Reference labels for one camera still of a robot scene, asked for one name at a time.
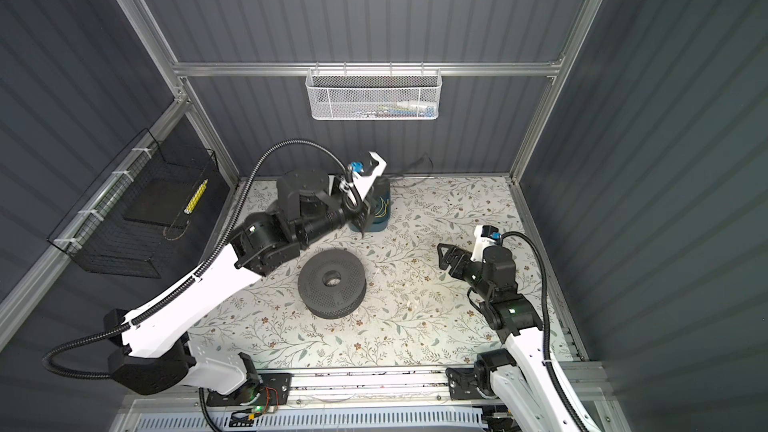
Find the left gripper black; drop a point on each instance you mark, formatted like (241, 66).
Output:
(362, 209)

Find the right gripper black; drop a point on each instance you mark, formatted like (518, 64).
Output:
(464, 259)

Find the grey foam spool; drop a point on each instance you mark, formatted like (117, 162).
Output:
(332, 284)

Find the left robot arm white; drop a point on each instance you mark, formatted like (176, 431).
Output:
(147, 350)

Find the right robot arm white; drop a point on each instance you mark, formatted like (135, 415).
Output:
(522, 373)

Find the teal plastic bin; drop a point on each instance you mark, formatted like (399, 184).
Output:
(380, 201)

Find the yellow strip in basket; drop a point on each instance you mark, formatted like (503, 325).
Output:
(195, 198)

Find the black pad in basket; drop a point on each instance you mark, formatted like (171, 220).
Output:
(161, 203)

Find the white wire mesh basket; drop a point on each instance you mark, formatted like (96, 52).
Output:
(388, 97)

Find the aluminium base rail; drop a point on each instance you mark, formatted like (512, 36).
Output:
(415, 398)

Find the black wire basket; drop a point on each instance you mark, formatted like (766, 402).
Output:
(96, 237)

